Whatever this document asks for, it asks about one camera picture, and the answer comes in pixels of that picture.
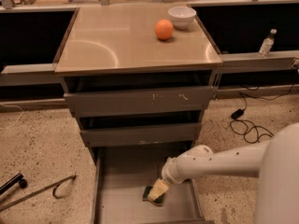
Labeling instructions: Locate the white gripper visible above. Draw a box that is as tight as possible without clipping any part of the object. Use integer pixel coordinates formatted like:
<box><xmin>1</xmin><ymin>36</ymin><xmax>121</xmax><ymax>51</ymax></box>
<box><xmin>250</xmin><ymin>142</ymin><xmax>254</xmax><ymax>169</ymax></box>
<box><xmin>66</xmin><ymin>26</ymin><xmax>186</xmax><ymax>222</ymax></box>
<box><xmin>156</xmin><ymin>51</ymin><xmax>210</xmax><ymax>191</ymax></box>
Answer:
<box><xmin>147</xmin><ymin>158</ymin><xmax>186</xmax><ymax>201</ymax></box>

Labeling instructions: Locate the green yellow sponge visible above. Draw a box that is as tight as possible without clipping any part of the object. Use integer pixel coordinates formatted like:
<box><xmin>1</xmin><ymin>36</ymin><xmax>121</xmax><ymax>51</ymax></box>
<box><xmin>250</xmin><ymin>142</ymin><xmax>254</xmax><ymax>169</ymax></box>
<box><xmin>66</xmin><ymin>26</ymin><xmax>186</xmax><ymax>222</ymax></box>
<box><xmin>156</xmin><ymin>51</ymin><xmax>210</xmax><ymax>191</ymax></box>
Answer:
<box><xmin>142</xmin><ymin>186</ymin><xmax>164</xmax><ymax>206</ymax></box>

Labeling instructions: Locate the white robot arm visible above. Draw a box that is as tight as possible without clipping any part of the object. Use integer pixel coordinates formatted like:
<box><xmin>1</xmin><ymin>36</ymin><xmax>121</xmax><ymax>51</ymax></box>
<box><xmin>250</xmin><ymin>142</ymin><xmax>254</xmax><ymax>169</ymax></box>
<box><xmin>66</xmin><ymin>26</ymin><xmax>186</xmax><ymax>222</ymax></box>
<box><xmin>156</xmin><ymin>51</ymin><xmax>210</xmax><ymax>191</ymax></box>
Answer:
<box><xmin>148</xmin><ymin>123</ymin><xmax>299</xmax><ymax>224</ymax></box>

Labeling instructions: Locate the bottom grey open drawer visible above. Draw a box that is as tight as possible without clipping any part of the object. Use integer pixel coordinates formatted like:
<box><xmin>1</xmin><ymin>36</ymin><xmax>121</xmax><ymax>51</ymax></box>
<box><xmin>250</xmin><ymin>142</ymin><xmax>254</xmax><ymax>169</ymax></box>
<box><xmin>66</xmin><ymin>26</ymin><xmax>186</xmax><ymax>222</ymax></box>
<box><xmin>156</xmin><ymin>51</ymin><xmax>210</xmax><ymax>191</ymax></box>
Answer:
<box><xmin>90</xmin><ymin>142</ymin><xmax>214</xmax><ymax>224</ymax></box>

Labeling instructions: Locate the middle grey drawer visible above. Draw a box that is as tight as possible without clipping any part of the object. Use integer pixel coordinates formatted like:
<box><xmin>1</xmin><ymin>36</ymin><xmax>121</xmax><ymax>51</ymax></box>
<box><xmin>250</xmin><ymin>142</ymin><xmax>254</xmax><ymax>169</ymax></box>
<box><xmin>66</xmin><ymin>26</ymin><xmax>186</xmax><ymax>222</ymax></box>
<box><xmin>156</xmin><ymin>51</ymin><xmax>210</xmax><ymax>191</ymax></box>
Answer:
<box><xmin>80</xmin><ymin>123</ymin><xmax>201</xmax><ymax>147</ymax></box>

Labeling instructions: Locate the top grey drawer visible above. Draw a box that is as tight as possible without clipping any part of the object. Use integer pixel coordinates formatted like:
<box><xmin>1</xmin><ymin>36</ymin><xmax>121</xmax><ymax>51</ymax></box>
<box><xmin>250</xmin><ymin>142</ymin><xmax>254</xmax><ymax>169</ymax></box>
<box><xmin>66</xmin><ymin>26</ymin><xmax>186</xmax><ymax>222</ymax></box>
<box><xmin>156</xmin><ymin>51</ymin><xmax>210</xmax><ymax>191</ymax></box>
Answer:
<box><xmin>64</xmin><ymin>86</ymin><xmax>212</xmax><ymax>118</ymax></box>

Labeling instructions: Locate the grey drawer cabinet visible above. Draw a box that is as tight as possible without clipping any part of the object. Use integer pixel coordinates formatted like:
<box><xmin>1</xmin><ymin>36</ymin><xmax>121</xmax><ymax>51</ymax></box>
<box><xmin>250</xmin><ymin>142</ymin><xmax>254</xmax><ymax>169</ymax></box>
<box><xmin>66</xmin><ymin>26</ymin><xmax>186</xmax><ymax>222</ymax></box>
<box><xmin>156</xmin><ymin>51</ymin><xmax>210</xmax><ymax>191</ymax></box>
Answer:
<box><xmin>51</xmin><ymin>2</ymin><xmax>224</xmax><ymax>224</ymax></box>

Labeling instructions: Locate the metal rod with hook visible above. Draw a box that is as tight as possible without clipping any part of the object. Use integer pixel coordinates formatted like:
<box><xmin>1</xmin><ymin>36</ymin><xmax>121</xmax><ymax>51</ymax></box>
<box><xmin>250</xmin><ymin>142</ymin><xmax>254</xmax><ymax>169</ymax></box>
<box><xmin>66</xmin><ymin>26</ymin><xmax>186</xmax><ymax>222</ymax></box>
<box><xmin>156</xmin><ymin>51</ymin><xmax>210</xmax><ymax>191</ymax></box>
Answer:
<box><xmin>0</xmin><ymin>174</ymin><xmax>77</xmax><ymax>212</ymax></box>

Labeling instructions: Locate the black caster leg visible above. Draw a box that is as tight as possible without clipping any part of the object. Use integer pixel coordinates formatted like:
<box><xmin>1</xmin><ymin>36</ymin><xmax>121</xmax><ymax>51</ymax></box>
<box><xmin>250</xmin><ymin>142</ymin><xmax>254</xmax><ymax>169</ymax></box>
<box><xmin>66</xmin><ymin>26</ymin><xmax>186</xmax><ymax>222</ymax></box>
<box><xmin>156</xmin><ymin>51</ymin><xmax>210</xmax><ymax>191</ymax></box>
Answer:
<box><xmin>0</xmin><ymin>173</ymin><xmax>27</xmax><ymax>195</ymax></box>

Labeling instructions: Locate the orange fruit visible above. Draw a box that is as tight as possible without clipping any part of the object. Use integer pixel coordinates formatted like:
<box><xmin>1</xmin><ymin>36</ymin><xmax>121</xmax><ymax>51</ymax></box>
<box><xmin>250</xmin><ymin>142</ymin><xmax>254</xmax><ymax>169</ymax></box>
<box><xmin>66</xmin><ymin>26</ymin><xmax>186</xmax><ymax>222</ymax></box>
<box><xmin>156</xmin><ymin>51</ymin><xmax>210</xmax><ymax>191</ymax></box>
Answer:
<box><xmin>155</xmin><ymin>20</ymin><xmax>174</xmax><ymax>40</ymax></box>

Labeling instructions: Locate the white bowl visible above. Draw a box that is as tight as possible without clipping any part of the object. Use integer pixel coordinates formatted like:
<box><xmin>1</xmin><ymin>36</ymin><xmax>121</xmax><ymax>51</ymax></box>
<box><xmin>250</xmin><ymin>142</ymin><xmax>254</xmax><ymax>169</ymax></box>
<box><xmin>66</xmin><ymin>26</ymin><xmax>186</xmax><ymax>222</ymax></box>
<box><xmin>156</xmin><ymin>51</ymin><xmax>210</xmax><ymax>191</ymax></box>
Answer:
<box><xmin>168</xmin><ymin>7</ymin><xmax>196</xmax><ymax>29</ymax></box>

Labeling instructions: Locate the clear plastic water bottle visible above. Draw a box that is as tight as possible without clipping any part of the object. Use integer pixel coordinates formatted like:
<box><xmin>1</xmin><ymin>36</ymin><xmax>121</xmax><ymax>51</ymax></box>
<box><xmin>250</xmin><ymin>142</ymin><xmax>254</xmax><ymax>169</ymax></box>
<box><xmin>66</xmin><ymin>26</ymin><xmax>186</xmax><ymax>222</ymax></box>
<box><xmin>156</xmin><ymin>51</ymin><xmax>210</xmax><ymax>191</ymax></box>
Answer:
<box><xmin>259</xmin><ymin>29</ymin><xmax>277</xmax><ymax>57</ymax></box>

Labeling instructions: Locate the black power adapter cable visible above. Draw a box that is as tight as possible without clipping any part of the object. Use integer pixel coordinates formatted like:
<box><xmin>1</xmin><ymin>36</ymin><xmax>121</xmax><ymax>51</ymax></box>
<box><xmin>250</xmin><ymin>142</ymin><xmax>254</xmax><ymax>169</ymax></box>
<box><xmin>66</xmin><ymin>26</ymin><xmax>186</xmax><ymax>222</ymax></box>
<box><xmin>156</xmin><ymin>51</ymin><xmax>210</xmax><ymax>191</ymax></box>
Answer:
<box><xmin>229</xmin><ymin>83</ymin><xmax>297</xmax><ymax>145</ymax></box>

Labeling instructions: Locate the white cable on floor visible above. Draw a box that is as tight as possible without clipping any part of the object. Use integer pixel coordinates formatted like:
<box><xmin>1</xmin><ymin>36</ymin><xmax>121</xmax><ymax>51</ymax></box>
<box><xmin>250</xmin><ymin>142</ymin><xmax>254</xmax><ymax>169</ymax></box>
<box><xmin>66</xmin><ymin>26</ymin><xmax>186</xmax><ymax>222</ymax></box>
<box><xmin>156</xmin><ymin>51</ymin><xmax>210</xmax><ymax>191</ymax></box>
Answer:
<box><xmin>0</xmin><ymin>102</ymin><xmax>26</xmax><ymax>131</ymax></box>

